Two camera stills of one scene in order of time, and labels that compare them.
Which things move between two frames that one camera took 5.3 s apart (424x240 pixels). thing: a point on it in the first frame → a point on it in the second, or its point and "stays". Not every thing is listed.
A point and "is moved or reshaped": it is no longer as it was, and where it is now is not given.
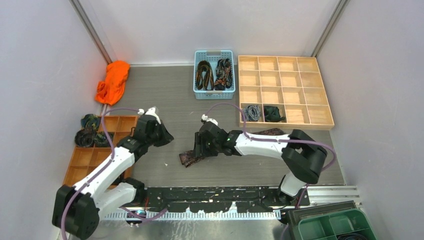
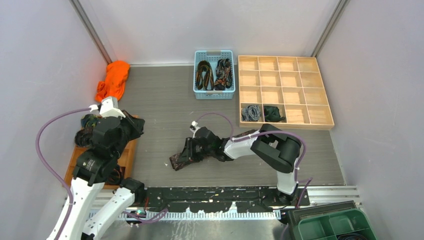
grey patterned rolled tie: [252, 113] stays
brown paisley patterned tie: [187, 157] is moved or reshaped
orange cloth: [111, 90] stays
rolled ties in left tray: [84, 137] stays
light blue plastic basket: [212, 56] stays
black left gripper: [166, 137] → [137, 123]
